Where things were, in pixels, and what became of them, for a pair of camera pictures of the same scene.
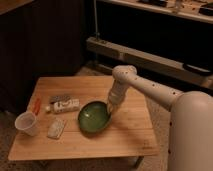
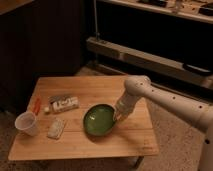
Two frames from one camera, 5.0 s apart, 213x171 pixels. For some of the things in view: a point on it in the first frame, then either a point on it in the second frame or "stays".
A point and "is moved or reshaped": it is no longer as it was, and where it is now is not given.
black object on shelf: (197, 69) stays
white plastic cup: (28, 123) stays
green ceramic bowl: (94, 116) is moved or reshaped
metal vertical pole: (95, 16) stays
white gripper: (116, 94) -> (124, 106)
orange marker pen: (36, 106) stays
